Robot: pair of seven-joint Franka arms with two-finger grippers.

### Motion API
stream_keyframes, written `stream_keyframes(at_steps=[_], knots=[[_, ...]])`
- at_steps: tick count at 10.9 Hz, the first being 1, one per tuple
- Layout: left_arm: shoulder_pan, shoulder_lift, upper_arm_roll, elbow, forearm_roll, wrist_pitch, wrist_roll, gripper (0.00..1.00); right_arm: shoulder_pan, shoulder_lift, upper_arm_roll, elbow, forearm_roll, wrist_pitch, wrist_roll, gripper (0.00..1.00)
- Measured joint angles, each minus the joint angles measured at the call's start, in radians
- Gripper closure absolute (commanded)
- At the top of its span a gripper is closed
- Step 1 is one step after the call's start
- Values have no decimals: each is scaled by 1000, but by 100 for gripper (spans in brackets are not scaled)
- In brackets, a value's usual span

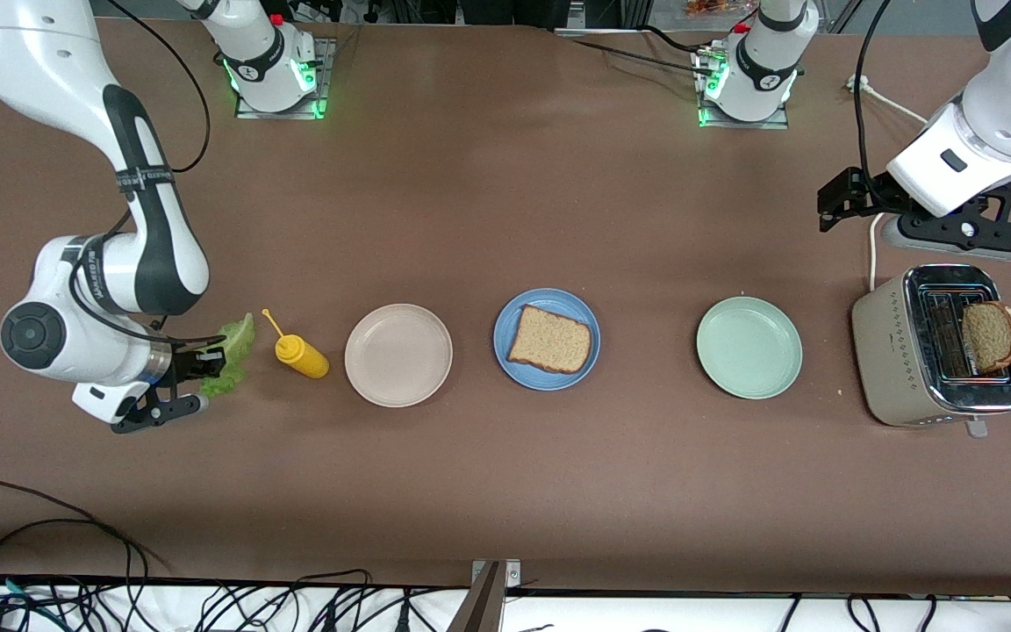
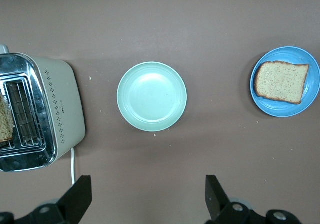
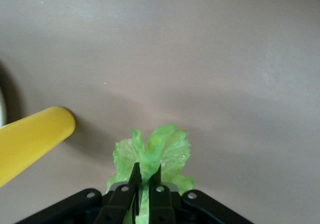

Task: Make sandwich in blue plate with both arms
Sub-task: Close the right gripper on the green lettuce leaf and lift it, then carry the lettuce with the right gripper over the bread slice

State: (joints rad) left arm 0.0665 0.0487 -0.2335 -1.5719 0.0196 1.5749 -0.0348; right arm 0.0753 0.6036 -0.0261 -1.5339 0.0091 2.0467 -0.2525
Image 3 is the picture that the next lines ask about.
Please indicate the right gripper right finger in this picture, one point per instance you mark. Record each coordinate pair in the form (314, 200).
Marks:
(161, 204)

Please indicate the yellow mustard squeeze bottle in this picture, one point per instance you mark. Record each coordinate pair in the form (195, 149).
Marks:
(30, 139)

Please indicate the white round plate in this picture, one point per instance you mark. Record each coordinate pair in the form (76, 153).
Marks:
(2, 109)

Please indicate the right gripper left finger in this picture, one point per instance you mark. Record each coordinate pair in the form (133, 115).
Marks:
(117, 204)

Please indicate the green lettuce leaf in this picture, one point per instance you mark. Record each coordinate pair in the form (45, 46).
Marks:
(170, 154)

